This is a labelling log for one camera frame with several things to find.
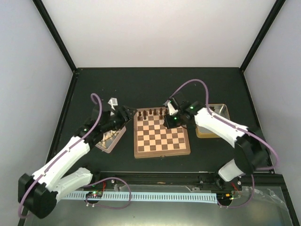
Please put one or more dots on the black frame post left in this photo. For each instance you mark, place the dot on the black frame post left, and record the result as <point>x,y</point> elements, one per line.
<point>54,32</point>

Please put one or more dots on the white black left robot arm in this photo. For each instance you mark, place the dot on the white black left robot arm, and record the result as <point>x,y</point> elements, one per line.
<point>41,191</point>

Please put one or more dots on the light blue cable duct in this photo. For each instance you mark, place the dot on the light blue cable duct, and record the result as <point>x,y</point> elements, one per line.
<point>146,197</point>

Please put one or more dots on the left circuit board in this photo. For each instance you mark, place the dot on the left circuit board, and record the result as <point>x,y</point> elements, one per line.
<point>94,194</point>

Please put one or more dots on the pink metal tin tray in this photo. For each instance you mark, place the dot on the pink metal tin tray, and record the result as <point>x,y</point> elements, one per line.
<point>109,145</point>

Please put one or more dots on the black frame post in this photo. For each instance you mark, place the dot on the black frame post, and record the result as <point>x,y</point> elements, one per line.
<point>54,32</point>
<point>277,6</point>

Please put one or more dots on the right circuit board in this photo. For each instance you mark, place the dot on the right circuit board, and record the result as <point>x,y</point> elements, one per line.
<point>227,196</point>

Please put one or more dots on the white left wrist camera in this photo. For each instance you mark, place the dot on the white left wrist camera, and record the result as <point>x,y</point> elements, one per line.
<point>113,102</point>

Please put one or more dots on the black mounting rail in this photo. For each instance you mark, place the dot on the black mounting rail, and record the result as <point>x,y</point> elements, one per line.
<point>205,181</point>

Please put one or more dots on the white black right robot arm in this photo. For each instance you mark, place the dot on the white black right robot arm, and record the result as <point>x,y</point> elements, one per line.
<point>249,148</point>

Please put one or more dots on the black frame post right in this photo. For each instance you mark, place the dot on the black frame post right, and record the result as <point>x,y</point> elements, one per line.
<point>277,6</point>

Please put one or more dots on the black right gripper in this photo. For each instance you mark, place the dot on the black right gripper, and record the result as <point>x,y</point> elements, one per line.
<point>168,124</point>

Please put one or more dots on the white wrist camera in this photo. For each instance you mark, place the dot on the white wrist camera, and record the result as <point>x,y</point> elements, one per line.
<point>113,102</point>
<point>171,109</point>

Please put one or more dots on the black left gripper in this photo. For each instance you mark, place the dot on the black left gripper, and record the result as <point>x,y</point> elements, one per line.
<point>127,117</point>

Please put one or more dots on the wooden chess board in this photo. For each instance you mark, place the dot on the wooden chess board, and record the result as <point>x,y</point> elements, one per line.
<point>152,139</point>

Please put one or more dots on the circuit board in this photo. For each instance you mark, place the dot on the circuit board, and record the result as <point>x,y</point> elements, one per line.
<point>227,196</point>
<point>94,194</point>

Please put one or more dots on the gold metal tin tray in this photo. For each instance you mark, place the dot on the gold metal tin tray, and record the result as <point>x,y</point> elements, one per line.
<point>220,109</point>

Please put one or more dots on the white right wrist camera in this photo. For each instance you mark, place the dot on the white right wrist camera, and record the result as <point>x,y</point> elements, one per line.
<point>171,109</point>

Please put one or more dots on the light wooden chess pieces pile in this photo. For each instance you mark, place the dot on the light wooden chess pieces pile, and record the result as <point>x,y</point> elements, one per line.
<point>108,135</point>

